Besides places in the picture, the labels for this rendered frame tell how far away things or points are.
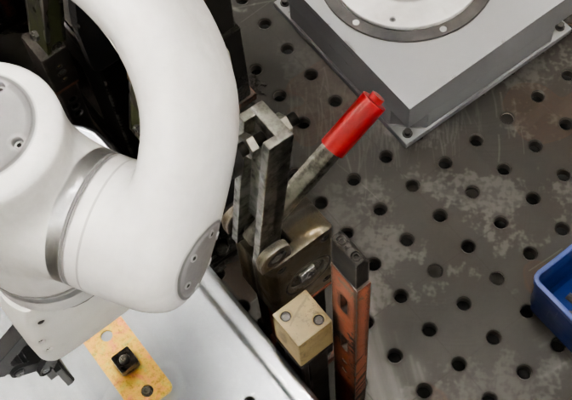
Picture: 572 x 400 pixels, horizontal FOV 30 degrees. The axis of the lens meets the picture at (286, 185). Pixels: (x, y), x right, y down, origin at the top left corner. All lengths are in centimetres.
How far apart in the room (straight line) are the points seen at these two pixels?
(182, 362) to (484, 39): 58
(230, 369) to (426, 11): 57
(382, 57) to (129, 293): 76
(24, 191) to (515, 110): 90
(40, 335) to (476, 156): 72
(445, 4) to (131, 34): 81
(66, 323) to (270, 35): 75
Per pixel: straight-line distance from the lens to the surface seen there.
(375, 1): 129
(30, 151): 53
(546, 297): 115
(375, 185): 128
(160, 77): 51
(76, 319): 72
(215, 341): 89
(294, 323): 83
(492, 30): 129
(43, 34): 105
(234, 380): 88
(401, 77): 124
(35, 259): 57
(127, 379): 89
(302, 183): 83
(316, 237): 87
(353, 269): 71
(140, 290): 55
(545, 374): 121
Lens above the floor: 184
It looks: 63 degrees down
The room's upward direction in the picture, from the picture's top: 7 degrees counter-clockwise
